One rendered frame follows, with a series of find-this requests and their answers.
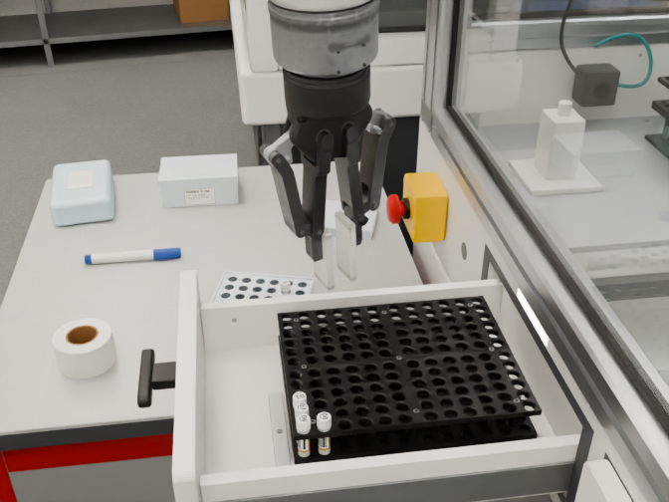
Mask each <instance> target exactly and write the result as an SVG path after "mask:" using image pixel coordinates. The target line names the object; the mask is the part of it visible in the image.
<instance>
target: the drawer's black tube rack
mask: <svg viewBox="0 0 669 502"><path fill-rule="evenodd" d="M472 302H478V303H480V304H473V303H472ZM457 303H461V304H463V306H459V305H456V304H457ZM439 305H446V306H448V307H441V306H439ZM424 306H429V307H431V308H429V309H426V308H423V307H424ZM406 308H413V309H414V310H407V309H406ZM390 309H396V310H398V311H395V312H393V311H389V310H390ZM476 310H483V311H484V312H477V311H476ZM368 311H375V312H376V313H369V312H368ZM461 311H465V312H466V313H465V314H462V313H460V312H461ZM353 312H358V313H359V314H358V315H353V314H352V313H353ZM443 313H450V314H451V315H444V314H443ZM335 314H342V316H335ZM427 314H432V315H434V316H433V317H428V316H426V315H427ZM295 315H296V318H295V319H294V322H297V327H298V333H299V339H300V345H301V351H302V357H303V363H304V364H303V365H302V366H300V367H295V368H302V369H305V375H306V381H307V387H308V393H309V399H310V405H311V411H312V417H313V419H311V424H313V425H314V429H315V439H310V455H309V456H307V457H302V456H300V455H299V449H298V443H297V440H296V441H294V437H293V431H292V423H291V416H290V408H289V401H288V393H287V386H286V378H285V371H284V363H283V356H282V348H281V341H280V335H278V339H279V349H280V357H281V365H282V372H283V380H284V388H285V395H286V403H287V411H288V418H289V426H290V433H291V441H292V448H293V456H294V464H295V465H297V464H306V463H315V462H324V461H334V460H343V459H352V458H360V457H370V456H379V455H388V454H397V453H407V452H416V451H425V450H434V449H444V448H453V447H462V446H471V445H481V444H490V443H499V442H508V441H518V440H527V439H536V438H537V435H538V434H537V432H536V429H535V427H534V425H533V423H532V421H531V419H530V416H534V415H541V414H542V409H541V407H540V405H539V403H538V401H537V399H536V397H535V395H534V394H533V392H532V390H531V388H530V386H529V384H528V382H527V380H526V378H525V376H524V374H523V372H522V370H521V368H520V366H519V364H518V362H517V360H516V359H515V357H514V355H513V353H512V351H511V349H510V347H509V345H508V343H507V341H506V339H505V337H504V335H503V333H502V331H501V329H500V327H499V326H498V324H497V322H496V320H495V318H494V316H493V314H492V312H491V310H490V308H489V306H488V304H487V302H486V300H485V298H484V296H475V297H463V298H451V299H440V300H428V301H416V302H404V303H393V304H381V305H369V306H357V307H346V308H334V309H322V310H310V311H299V312H295ZM319 315H324V316H325V317H323V318H319V317H317V316H319ZM409 316H416V317H417V318H410V317H409ZM300 317H308V318H307V319H300ZM393 317H398V318H400V319H399V320H394V319H392V318H393ZM481 318H486V319H488V320H487V321H484V320H482V319H481ZM371 319H377V320H379V321H377V322H374V321H371ZM356 320H359V321H361V323H354V322H353V321H356ZM337 322H344V324H342V325H339V324H336V323H337ZM322 323H324V324H327V325H326V326H319V324H322ZM302 325H309V327H307V328H303V327H301V326H302ZM485 326H490V327H492V328H493V329H486V328H485ZM489 335H495V336H497V338H491V337H490V336H489ZM494 344H500V345H501V346H500V347H496V346H494ZM500 356H505V357H507V359H505V360H504V359H501V358H500ZM505 365H508V366H511V367H513V368H512V369H506V368H505ZM285 369H294V368H285ZM509 375H514V376H516V377H518V378H510V377H509ZM515 384H517V385H520V386H522V387H523V388H521V389H517V388H515V387H514V385H515ZM519 395H524V396H526V397H527V398H528V399H520V397H519ZM525 406H530V407H532V408H533V409H534V410H526V409H525ZM321 412H327V413H329V414H330V415H331V417H332V426H331V429H330V430H329V431H327V432H321V431H319V430H318V426H317V416H318V414H319V413H321ZM325 437H330V438H331V452H330V453H329V454H327V455H321V454H319V445H318V438H325Z"/></svg>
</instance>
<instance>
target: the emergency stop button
mask: <svg viewBox="0 0 669 502"><path fill-rule="evenodd" d="M386 214H387V219H388V221H389V222H390V223H392V224H398V223H399V222H400V216H404V215H405V205H404V201H399V197H398V195H397V194H390V195H389V196H388V197H387V199H386Z"/></svg>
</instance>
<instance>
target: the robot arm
mask: <svg viewBox="0 0 669 502"><path fill-rule="evenodd" d="M267 5H268V11H269V13H270V25H271V36H272V48H273V56H274V59H275V61H276V62H277V64H278V65H279V66H281V67H282V68H283V79H284V92H285V103H286V108H287V113H288V115H287V119H286V122H285V124H284V134H283V135H282V136H281V137H279V138H278V139H277V140H276V141H275V142H274V143H273V144H270V143H268V142H264V143H263V144H262V145H261V146H260V152H261V154H262V155H263V156H264V158H265V159H266V160H267V161H268V163H269V164H270V167H271V171H272V174H273V178H274V182H275V186H276V190H277V194H278V198H279V202H280V206H281V210H282V214H283V217H284V221H285V224H286V225H287V226H288V227H289V228H290V230H291V231H292V232H293V233H294V234H295V235H296V236H297V237H298V238H303V237H305V243H306V252H307V254H308V255H309V256H310V257H311V259H312V260H313V261H314V269H315V276H316V277H317V278H318V279H319V280H320V282H321V283H322V284H323V285H324V286H325V287H326V288H327V289H328V290H331V289H333V288H334V287H335V280H334V259H333V238H332V233H331V232H330V231H329V230H328V229H327V228H326V227H325V216H326V197H327V178H328V174H329V173H330V172H331V160H333V159H334V163H335V169H336V176H337V183H338V190H339V197H340V204H341V209H342V210H343V211H344V213H343V212H342V211H337V212H336V213H335V214H334V222H335V245H336V266H337V267H338V268H339V269H340V270H341V271H342V272H343V273H344V274H345V275H346V276H347V277H348V279H349V280H350V281H353V280H356V246H357V245H360V244H361V241H362V226H364V225H365V224H366V223H367V222H368V217H366V216H365V215H364V214H365V213H366V212H368V211H369V210H371V211H375V210H376V209H378V207H379V205H380V198H381V190H382V183H383V175H384V169H385V161H386V154H387V146H388V141H389V139H390V136H391V134H392V132H393V129H394V127H395V125H396V119H395V118H394V117H392V116H391V115H389V114H388V113H387V112H385V111H384V110H382V109H381V108H376V109H374V110H373V109H372V107H371V105H370V104H369V100H370V63H372V62H373V61H374V60H375V58H376V57H377V54H378V8H379V0H268V2H267ZM363 133H364V134H363ZM362 135H363V143H362V151H361V159H360V155H359V147H358V142H359V140H360V138H361V137H362ZM293 146H295V147H296V148H297V149H298V150H299V151H300V152H301V161H302V164H303V195H302V203H301V198H300V194H299V190H298V186H297V182H296V178H295V174H294V171H293V169H292V167H291V166H290V164H291V163H292V162H293V159H292V157H293V156H292V147H293ZM359 162H360V168H358V163H359Z"/></svg>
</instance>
